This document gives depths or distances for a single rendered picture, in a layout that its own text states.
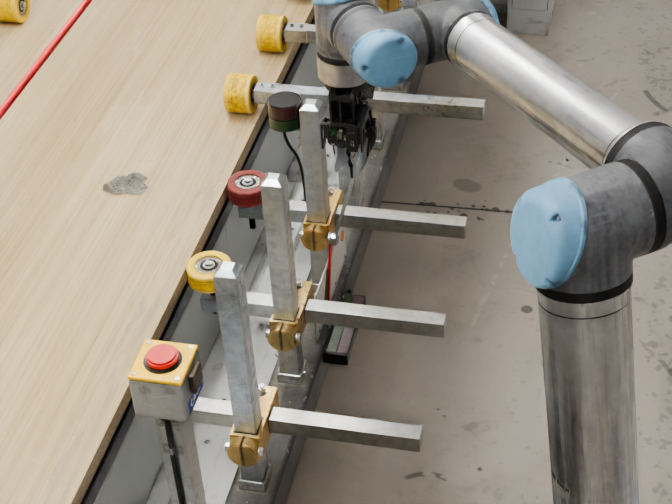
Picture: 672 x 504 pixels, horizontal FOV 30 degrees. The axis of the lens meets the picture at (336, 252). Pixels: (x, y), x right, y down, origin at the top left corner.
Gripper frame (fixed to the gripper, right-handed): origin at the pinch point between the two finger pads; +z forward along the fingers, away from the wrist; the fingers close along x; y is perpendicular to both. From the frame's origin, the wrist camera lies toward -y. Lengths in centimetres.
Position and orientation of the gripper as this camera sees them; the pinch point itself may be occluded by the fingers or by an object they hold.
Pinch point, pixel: (352, 168)
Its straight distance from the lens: 220.9
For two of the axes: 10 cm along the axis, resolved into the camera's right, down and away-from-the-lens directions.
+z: 0.5, 7.8, 6.3
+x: 9.8, 1.0, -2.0
